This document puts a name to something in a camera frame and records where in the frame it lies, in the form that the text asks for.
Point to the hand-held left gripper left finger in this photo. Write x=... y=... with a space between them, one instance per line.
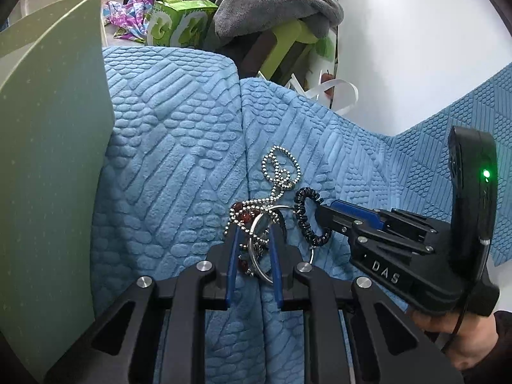
x=231 y=272

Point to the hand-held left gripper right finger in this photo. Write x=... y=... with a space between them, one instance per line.
x=275 y=272

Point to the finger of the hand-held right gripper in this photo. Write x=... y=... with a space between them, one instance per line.
x=412 y=220
x=352 y=210

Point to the silver metal bangle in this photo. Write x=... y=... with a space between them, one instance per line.
x=251 y=256

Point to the pale green cardboard box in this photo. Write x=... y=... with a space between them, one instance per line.
x=52 y=148

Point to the person's right forearm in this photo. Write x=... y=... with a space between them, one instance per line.
x=502 y=328

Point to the person's right hand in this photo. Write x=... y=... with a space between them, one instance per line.
x=460 y=340

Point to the white tote bag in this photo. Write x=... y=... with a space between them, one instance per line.
x=340 y=88

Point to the blue textured sofa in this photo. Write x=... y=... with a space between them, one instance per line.
x=168 y=148

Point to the fruit print bag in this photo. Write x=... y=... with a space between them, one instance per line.
x=324 y=48

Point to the lime green plastic stool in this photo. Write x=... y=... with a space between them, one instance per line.
x=288 y=44

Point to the grey fleece blanket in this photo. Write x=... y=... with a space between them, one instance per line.
x=272 y=4

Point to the green printed carton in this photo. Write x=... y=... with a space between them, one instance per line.
x=180 y=24

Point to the purple patterned cloth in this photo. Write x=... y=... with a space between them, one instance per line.
x=128 y=18

